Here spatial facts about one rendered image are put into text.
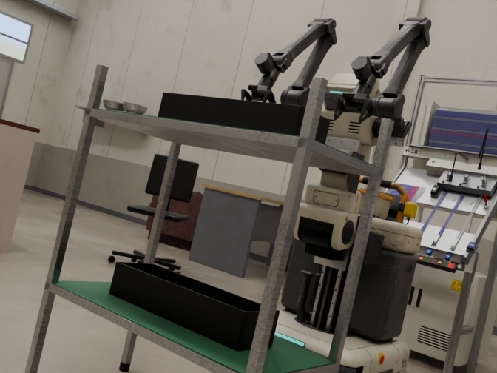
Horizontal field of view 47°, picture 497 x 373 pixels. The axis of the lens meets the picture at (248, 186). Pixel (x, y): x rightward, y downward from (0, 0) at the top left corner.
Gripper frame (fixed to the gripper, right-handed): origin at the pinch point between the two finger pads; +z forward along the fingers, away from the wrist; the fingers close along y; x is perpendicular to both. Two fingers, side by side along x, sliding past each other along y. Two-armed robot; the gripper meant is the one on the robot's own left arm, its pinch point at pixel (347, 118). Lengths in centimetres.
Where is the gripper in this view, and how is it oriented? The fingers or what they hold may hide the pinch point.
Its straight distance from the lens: 203.5
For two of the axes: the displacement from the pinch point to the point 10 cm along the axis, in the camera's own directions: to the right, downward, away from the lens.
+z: -4.6, 8.1, -3.7
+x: 4.1, 5.6, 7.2
